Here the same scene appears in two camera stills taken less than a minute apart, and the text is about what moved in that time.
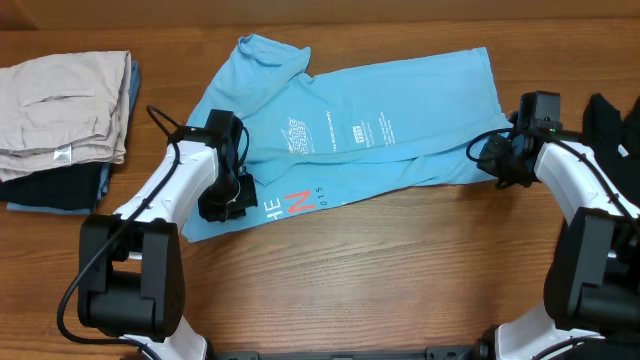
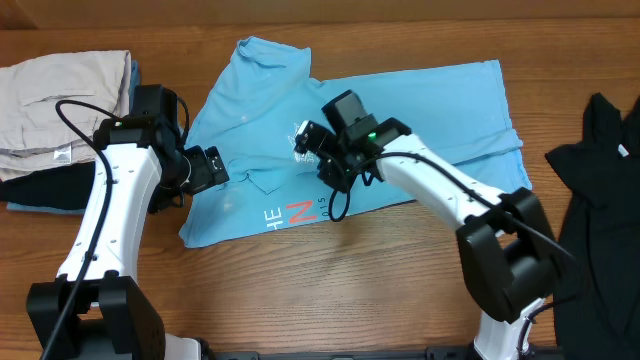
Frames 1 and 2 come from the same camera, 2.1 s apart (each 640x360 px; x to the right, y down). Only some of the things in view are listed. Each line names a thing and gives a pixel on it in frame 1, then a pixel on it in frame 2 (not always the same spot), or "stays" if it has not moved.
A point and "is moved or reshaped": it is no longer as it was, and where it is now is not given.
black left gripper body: x=228 y=197 -> x=197 y=173
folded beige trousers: x=64 y=110 stays
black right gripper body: x=495 y=160 -> x=310 y=138
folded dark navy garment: x=74 y=186 stays
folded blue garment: x=104 y=175 stays
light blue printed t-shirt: x=278 y=137 is moved or reshaped
